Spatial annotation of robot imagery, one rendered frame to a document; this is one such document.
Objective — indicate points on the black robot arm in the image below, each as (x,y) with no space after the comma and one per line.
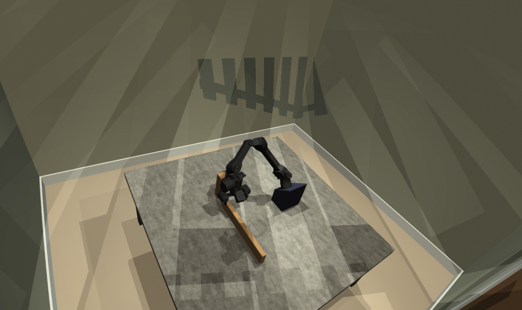
(236,177)

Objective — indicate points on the brown wooden post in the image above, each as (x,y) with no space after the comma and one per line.
(220,176)

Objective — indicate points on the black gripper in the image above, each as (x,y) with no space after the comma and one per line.
(224,196)

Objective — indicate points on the brown wooden board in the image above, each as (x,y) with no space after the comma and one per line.
(252,243)

